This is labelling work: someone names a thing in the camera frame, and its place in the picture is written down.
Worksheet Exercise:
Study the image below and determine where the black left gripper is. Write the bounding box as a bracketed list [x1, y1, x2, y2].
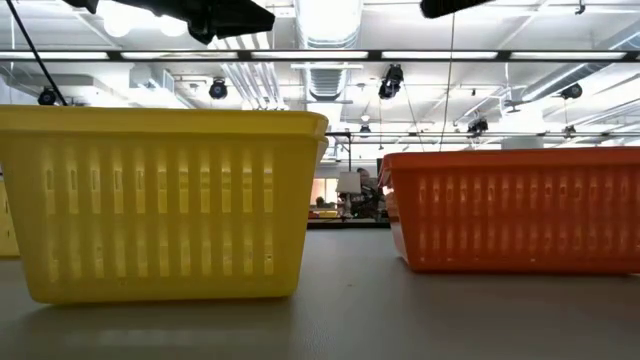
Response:
[112, 0, 276, 46]

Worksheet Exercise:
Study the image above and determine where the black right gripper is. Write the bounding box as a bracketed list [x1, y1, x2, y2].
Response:
[419, 0, 496, 20]

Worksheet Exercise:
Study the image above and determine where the yellow slotted plastic basket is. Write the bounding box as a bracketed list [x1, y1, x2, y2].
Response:
[0, 179, 21, 259]
[0, 105, 330, 305]

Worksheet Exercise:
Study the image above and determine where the orange slotted plastic basket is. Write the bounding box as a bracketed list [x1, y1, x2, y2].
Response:
[378, 147, 640, 275]

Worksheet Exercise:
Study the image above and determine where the person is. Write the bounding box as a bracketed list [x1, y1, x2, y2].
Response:
[355, 167, 376, 201]

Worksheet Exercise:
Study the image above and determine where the white lampshade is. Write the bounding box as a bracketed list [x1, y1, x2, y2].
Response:
[335, 172, 362, 195]

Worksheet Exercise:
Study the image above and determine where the black background table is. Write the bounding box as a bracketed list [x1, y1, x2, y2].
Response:
[305, 218, 391, 230]

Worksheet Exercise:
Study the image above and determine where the black frame beam with lights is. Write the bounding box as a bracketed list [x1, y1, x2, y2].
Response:
[0, 48, 640, 63]

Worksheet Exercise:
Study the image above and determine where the thin grey hanging wire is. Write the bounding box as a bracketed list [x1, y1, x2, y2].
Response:
[438, 12, 456, 151]

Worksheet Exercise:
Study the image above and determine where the black overhead camera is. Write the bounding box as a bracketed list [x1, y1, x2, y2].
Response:
[377, 63, 405, 101]

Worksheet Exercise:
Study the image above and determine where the silver ceiling air duct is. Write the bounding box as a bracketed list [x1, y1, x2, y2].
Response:
[293, 0, 365, 104]

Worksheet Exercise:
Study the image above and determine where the black ceiling track rail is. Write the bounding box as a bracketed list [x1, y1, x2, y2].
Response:
[324, 130, 640, 139]

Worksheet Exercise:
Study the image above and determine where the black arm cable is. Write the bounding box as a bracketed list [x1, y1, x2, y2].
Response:
[4, 0, 69, 107]

